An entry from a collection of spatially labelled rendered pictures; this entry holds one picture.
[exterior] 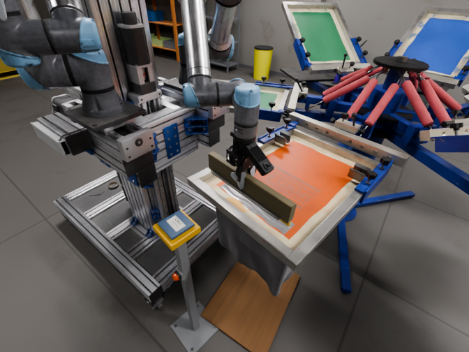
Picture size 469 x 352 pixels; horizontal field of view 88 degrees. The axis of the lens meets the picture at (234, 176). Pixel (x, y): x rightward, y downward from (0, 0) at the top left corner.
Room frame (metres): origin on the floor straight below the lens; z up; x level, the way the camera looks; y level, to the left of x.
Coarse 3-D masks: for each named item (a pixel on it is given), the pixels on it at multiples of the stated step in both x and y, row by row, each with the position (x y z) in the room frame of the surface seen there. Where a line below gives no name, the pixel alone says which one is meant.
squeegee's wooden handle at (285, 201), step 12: (216, 156) 0.78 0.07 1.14; (216, 168) 0.77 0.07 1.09; (228, 168) 0.72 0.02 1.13; (252, 180) 0.65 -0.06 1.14; (252, 192) 0.63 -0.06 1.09; (264, 192) 0.60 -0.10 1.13; (276, 192) 0.59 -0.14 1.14; (264, 204) 0.59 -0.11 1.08; (276, 204) 0.56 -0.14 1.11; (288, 204) 0.54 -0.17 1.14; (288, 216) 0.52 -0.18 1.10
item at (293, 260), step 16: (272, 144) 1.20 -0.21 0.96; (320, 144) 1.20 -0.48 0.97; (352, 160) 1.06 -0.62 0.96; (368, 160) 1.02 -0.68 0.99; (192, 176) 0.84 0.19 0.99; (208, 176) 0.87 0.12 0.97; (208, 192) 0.74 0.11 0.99; (352, 192) 0.77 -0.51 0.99; (224, 208) 0.65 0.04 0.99; (336, 208) 0.67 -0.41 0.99; (240, 224) 0.59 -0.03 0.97; (256, 224) 0.58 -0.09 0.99; (320, 224) 0.59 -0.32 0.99; (336, 224) 0.61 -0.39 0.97; (256, 240) 0.53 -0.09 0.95; (272, 240) 0.51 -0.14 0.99; (304, 240) 0.51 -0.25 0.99; (320, 240) 0.52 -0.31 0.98; (288, 256) 0.45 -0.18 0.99; (304, 256) 0.45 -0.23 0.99
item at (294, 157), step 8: (288, 144) 1.21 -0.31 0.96; (296, 144) 1.22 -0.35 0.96; (272, 152) 1.12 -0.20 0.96; (280, 152) 1.12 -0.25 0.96; (288, 152) 1.12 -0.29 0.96; (296, 152) 1.13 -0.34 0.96; (304, 152) 1.13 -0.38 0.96; (312, 152) 1.13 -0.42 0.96; (272, 160) 1.04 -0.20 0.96; (280, 160) 1.05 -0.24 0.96; (288, 160) 1.05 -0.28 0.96; (296, 160) 1.05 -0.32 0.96; (304, 160) 1.05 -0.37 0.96; (312, 160) 1.06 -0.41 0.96; (288, 168) 0.97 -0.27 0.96; (296, 168) 0.98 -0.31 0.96; (216, 184) 0.83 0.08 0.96
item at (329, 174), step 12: (324, 156) 1.09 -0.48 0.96; (312, 168) 0.98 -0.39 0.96; (324, 168) 0.98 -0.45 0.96; (336, 168) 0.99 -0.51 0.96; (348, 168) 0.99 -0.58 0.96; (312, 180) 0.89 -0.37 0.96; (324, 180) 0.89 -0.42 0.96; (336, 180) 0.89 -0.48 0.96; (348, 180) 0.90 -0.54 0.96; (324, 192) 0.80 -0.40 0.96; (336, 192) 0.81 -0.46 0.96; (312, 204) 0.73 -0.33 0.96; (324, 204) 0.73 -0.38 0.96; (300, 216) 0.66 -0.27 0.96; (312, 216) 0.66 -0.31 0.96; (276, 228) 0.59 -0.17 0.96
